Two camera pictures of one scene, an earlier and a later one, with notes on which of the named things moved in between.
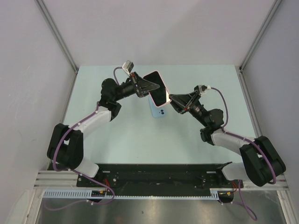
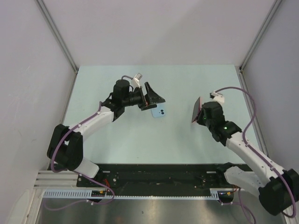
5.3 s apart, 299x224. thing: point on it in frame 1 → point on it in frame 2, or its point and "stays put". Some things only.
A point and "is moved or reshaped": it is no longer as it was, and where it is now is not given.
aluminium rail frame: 56,180 stays put
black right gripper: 180,101 → 199,120
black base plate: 159,176 stays put
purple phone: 159,95 is moved or reshaped
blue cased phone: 157,111 stays put
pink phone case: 160,95 is moved or reshaped
